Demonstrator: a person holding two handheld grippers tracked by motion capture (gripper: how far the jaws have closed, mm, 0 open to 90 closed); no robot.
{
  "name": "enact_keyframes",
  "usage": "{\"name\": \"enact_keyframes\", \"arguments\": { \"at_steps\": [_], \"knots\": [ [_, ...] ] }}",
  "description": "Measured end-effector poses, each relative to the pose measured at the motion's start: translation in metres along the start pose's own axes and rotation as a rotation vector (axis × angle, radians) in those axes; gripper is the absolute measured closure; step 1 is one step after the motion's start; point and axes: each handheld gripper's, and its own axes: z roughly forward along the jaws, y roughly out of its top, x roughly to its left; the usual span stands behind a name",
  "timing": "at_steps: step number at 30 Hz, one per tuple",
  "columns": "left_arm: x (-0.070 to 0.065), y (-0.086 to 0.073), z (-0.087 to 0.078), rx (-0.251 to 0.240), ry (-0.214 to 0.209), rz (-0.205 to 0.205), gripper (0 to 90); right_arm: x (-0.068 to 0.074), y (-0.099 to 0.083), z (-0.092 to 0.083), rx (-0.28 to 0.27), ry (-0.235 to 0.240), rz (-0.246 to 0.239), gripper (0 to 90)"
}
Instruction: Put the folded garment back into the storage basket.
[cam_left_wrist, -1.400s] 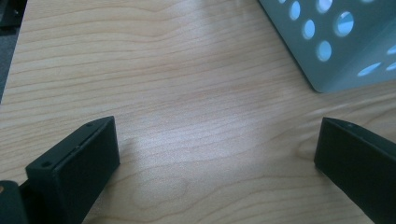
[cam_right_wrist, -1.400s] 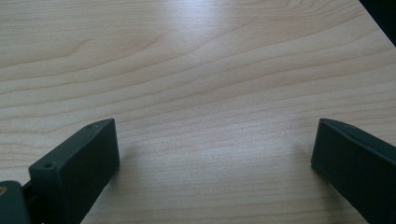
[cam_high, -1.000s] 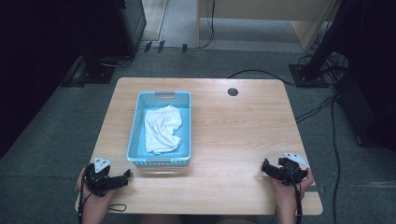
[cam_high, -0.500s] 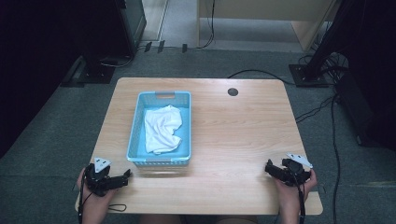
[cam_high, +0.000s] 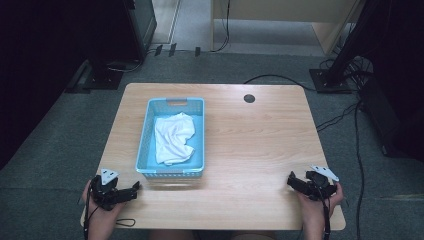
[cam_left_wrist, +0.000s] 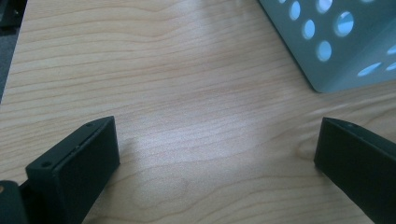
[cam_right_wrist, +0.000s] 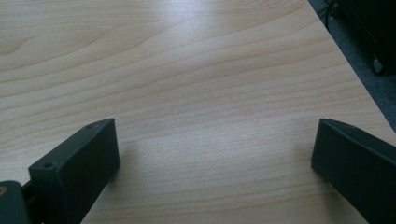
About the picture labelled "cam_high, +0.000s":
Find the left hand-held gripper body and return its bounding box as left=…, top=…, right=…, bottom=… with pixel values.
left=90, top=168, right=128, bottom=212

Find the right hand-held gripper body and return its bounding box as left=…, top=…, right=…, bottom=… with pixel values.
left=305, top=164, right=340, bottom=202

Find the light blue plastic basket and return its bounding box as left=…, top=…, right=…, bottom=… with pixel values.
left=134, top=96, right=206, bottom=179

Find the white cloth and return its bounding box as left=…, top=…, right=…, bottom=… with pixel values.
left=154, top=112, right=197, bottom=167

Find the person's right hand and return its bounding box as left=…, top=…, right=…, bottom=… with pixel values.
left=297, top=182, right=345, bottom=217

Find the person's left hand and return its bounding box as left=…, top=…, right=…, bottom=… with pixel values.
left=81, top=179, right=126, bottom=226

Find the person's left leg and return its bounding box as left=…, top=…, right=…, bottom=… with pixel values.
left=148, top=229, right=195, bottom=240

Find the person's leg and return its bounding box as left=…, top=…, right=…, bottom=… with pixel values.
left=231, top=230, right=278, bottom=240
left=148, top=229, right=195, bottom=240

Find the person's right leg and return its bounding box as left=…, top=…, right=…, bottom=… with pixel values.
left=231, top=230, right=278, bottom=240

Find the black stand with square base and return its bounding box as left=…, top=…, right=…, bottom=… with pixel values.
left=308, top=0, right=379, bottom=95

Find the black stand with flat base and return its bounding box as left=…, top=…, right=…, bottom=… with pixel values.
left=64, top=59, right=125, bottom=95

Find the dark curtain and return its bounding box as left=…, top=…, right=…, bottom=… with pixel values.
left=0, top=0, right=138, bottom=169

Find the grey-green cabinet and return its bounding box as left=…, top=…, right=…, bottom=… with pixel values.
left=123, top=0, right=158, bottom=62

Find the light wooden desk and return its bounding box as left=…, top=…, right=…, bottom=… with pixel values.
left=210, top=0, right=365, bottom=56

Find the right hand-held gripper cable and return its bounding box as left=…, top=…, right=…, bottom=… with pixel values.
left=321, top=196, right=332, bottom=240

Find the long black floor cable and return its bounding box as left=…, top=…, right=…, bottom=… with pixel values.
left=353, top=101, right=366, bottom=240

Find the thin black floor cable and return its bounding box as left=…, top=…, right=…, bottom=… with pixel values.
left=315, top=102, right=360, bottom=133

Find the black arched floor cable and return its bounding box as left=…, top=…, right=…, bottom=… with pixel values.
left=243, top=73, right=316, bottom=92

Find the black hanging cable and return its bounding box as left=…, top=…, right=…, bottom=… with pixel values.
left=209, top=0, right=232, bottom=53

